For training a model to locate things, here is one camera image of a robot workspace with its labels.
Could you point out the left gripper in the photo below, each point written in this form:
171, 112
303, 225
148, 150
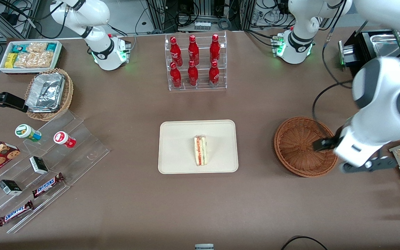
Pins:
327, 142

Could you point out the triangle sandwich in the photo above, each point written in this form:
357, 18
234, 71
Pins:
200, 151

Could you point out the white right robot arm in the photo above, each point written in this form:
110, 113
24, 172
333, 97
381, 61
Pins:
96, 14

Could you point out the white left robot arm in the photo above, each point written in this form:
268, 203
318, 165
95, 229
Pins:
384, 86

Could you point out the brown wicker basket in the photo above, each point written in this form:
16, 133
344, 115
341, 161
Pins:
293, 149

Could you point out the light wicker basket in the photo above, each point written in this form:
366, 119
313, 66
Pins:
67, 97

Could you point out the beige plastic tray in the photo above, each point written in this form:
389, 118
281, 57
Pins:
175, 146

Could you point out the green lid snack cup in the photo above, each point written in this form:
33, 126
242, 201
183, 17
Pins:
26, 132

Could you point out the stacked aluminium foil containers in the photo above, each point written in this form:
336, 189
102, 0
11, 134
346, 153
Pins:
45, 92

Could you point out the white rectangular snack box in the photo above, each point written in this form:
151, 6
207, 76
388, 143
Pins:
30, 71

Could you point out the yellow snack packet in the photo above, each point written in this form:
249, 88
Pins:
10, 60

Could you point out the large clear cracker bag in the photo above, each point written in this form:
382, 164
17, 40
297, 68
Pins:
33, 59

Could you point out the teal snack packet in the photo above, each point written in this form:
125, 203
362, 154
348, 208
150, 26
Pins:
51, 47
19, 48

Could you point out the small clear cracker bag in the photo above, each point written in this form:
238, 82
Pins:
36, 47

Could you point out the red lid snack cup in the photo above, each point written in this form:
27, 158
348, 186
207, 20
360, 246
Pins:
64, 139

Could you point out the small black white box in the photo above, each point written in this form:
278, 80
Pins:
10, 187
39, 165

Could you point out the clear acrylic stepped display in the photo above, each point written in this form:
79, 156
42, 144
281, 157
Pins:
82, 152

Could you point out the Snickers chocolate bar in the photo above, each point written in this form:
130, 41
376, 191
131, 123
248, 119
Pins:
47, 185
15, 213

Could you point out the black hot food warmer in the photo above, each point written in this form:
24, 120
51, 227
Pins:
363, 45

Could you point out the steel warmer pan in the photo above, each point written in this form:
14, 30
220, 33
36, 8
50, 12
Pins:
385, 45

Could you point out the red cola bottle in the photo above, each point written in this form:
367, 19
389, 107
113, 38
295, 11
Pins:
193, 49
193, 74
215, 48
175, 75
214, 73
175, 50

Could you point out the clear acrylic bottle rack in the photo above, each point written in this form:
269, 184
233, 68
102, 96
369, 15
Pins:
202, 82

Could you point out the grey device edge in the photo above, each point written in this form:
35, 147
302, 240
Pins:
204, 247

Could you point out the white power strip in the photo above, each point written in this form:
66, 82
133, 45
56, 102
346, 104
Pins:
202, 25

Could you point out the aluminium profile frame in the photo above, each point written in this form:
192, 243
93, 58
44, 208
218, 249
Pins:
33, 10

